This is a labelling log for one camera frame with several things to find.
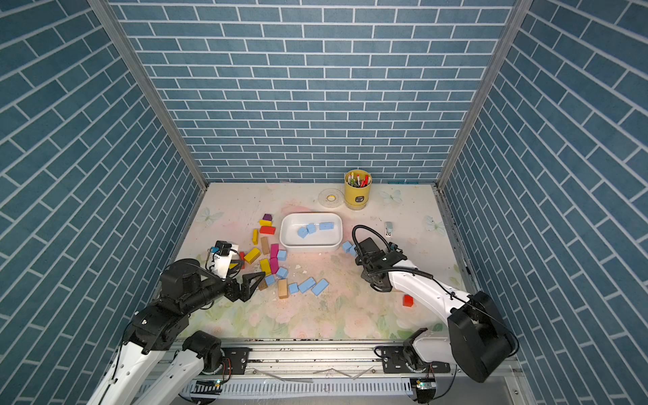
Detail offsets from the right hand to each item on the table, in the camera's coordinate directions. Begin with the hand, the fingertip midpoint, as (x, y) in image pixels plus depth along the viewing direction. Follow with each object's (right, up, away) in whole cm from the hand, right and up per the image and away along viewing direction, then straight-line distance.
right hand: (373, 276), depth 87 cm
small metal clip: (+9, +16, +15) cm, 23 cm away
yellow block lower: (-39, +2, +6) cm, 40 cm away
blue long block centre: (-23, -4, +2) cm, 24 cm away
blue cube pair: (-9, +9, +10) cm, 16 cm away
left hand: (-34, +7, -17) cm, 39 cm away
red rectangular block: (-42, +14, +18) cm, 48 cm away
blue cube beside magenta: (-33, +6, +7) cm, 35 cm away
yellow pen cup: (-4, +32, +16) cm, 36 cm away
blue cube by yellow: (-32, +1, +3) cm, 33 cm away
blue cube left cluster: (-27, +14, +15) cm, 34 cm away
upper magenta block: (-38, +7, +12) cm, 40 cm away
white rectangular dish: (-19, +10, +15) cm, 26 cm away
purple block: (-42, +20, +20) cm, 51 cm away
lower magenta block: (-36, +2, +7) cm, 37 cm away
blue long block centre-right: (-19, -5, +2) cm, 19 cm away
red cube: (+11, -8, -2) cm, 14 cm away
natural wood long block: (-41, +9, +13) cm, 44 cm away
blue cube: (-23, +15, +17) cm, 33 cm away
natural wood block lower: (-31, -4, 0) cm, 32 cm away
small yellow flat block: (-43, +18, +18) cm, 50 cm away
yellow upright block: (-46, +12, +15) cm, 50 cm away
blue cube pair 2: (-7, +8, +9) cm, 14 cm away
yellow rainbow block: (-44, +6, +7) cm, 45 cm away
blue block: (-17, +16, +18) cm, 30 cm away
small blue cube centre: (-28, -4, 0) cm, 28 cm away
